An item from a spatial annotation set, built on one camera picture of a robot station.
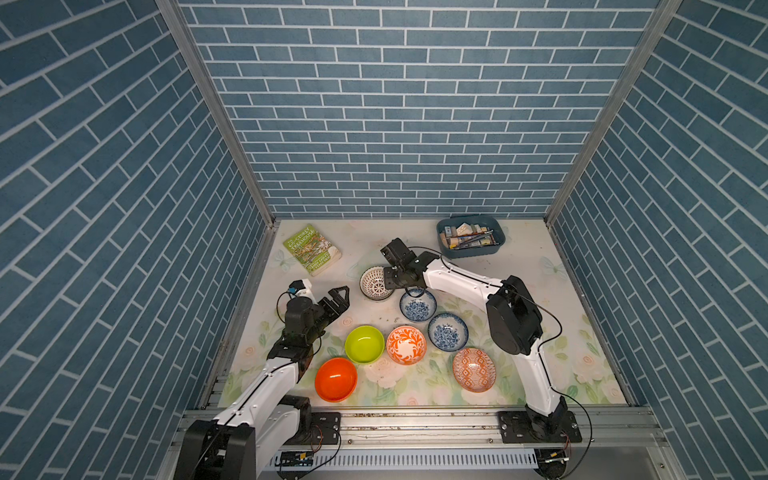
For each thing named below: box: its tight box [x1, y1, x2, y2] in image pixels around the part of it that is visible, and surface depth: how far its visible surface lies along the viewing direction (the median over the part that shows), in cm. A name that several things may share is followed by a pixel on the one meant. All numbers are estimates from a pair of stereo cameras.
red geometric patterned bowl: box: [453, 347, 497, 393], surface depth 84 cm
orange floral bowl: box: [386, 325, 427, 365], surface depth 87 cm
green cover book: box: [283, 224, 342, 277], surface depth 110 cm
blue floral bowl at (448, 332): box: [428, 313, 469, 352], surface depth 90 cm
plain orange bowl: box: [314, 357, 358, 403], surface depth 80 cm
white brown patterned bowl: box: [359, 265, 395, 301], surface depth 98 cm
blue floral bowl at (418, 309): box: [400, 290, 437, 322], surface depth 96 cm
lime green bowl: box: [344, 325, 385, 364], surface depth 88 cm
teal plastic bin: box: [436, 216, 506, 258], surface depth 114 cm
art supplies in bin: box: [439, 222, 500, 250], surface depth 114 cm
